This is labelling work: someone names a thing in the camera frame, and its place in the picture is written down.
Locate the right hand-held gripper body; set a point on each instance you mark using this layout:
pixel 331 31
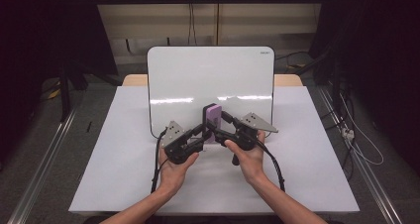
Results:
pixel 246 134

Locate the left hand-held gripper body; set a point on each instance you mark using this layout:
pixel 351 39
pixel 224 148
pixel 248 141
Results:
pixel 178 148

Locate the purple and black whiteboard eraser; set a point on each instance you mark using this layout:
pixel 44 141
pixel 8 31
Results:
pixel 214 116

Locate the person's left hand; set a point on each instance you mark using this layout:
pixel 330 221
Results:
pixel 175 174

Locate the person's right hand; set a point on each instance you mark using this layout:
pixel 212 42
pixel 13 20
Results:
pixel 249 164

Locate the white whiteboard with black rim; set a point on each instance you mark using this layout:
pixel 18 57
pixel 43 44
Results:
pixel 211 75

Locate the wooden table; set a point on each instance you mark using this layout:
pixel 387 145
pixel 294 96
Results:
pixel 287 80

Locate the small black floor object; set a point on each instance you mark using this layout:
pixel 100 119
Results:
pixel 88 127

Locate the yellow vertical pipe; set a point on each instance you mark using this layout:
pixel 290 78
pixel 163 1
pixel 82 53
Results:
pixel 218 19

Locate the black metal stand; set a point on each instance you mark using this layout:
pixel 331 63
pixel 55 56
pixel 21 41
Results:
pixel 66 95

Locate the black curtain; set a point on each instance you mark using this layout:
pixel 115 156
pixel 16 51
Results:
pixel 39 52
pixel 379 52

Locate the metal floor rail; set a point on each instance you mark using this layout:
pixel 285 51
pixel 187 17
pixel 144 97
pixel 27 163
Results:
pixel 366 171
pixel 43 171

